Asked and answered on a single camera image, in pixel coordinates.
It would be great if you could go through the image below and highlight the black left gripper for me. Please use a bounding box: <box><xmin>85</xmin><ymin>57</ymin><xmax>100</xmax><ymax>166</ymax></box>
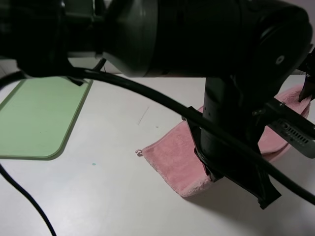
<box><xmin>183</xmin><ymin>75</ymin><xmax>282</xmax><ymax>209</ymax></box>

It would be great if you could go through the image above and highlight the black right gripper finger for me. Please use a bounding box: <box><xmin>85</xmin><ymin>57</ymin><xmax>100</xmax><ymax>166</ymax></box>
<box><xmin>298</xmin><ymin>76</ymin><xmax>315</xmax><ymax>102</ymax></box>

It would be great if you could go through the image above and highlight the pink fluffy towel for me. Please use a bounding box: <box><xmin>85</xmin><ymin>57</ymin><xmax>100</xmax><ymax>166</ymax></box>
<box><xmin>135</xmin><ymin>85</ymin><xmax>311</xmax><ymax>197</ymax></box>

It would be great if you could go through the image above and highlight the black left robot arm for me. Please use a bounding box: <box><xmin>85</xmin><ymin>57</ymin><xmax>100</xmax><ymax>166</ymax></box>
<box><xmin>0</xmin><ymin>0</ymin><xmax>315</xmax><ymax>208</ymax></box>

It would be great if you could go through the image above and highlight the light green plastic tray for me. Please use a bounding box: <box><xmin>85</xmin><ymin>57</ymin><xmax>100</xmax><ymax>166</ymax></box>
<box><xmin>0</xmin><ymin>77</ymin><xmax>93</xmax><ymax>161</ymax></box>

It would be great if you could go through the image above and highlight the thick black cable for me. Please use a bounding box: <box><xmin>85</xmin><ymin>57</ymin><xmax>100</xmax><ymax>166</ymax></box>
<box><xmin>0</xmin><ymin>67</ymin><xmax>315</xmax><ymax>206</ymax></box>

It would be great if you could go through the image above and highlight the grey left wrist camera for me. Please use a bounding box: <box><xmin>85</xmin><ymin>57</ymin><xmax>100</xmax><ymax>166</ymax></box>
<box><xmin>252</xmin><ymin>98</ymin><xmax>315</xmax><ymax>159</ymax></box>

